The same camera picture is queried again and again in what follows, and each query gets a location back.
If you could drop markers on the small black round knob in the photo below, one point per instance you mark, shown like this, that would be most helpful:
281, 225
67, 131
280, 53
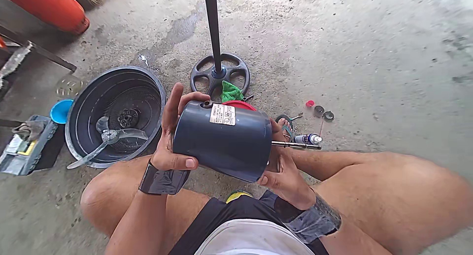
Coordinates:
328, 116
319, 111

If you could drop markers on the small red cap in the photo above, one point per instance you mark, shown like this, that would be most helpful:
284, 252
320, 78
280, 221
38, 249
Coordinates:
309, 104

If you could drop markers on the round black fan grille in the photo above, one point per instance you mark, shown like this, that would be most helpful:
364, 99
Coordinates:
129, 99

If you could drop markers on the red gas cylinder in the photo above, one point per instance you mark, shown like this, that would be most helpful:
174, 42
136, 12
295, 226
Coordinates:
51, 7

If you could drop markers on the person's right thumb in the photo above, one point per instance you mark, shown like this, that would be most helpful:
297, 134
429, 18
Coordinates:
270, 179

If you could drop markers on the dark metal frame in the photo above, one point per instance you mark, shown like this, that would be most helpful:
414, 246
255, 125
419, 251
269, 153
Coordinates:
51, 56

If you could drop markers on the clear round plastic lid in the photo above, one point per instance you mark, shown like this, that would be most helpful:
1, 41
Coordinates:
70, 85

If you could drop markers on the round black fan stand base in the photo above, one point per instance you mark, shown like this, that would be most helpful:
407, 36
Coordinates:
241, 67

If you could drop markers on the red round container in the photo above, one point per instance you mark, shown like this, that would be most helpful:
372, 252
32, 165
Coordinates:
242, 105

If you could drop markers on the person's right hand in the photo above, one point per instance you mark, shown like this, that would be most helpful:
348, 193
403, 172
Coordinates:
293, 184

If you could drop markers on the person's right fingers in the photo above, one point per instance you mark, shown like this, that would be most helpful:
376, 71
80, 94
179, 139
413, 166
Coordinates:
276, 131

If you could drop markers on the person's legs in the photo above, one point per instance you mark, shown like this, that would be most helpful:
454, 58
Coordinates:
384, 196

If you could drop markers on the person's body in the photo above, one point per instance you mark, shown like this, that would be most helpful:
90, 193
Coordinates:
251, 240

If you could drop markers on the large black plastic basin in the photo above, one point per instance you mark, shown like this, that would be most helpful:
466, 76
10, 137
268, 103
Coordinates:
83, 114

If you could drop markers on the thin red straw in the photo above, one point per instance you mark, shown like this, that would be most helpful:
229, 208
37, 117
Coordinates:
321, 128

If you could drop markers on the brown rag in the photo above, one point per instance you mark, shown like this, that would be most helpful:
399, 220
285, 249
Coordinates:
30, 129

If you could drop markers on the green cloth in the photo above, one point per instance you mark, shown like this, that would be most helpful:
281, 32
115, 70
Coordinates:
231, 92

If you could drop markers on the person's left fingers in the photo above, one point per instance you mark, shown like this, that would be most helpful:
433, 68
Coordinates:
172, 108

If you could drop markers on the black fan stand pole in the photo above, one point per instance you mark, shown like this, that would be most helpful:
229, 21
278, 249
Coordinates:
214, 33

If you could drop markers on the yellow round container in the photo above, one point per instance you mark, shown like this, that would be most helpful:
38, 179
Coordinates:
237, 196

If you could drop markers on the grey toolbox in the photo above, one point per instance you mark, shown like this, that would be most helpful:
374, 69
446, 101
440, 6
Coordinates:
40, 151

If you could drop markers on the person's left hand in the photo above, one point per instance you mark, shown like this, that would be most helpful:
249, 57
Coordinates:
164, 153

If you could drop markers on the person's left forearm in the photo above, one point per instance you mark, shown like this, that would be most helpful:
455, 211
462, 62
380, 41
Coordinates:
142, 218

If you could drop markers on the person's left thumb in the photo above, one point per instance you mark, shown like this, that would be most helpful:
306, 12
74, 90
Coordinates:
183, 162

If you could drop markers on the blue plastic bowl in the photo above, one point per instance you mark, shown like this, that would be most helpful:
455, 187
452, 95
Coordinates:
60, 112

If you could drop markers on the white blue spray can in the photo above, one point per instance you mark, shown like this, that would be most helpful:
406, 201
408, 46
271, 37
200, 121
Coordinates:
306, 139

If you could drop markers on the person's right forearm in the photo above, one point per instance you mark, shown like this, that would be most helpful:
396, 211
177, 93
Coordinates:
343, 232

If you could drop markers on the dark blue fan motor housing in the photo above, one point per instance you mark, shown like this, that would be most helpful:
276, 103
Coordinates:
221, 144

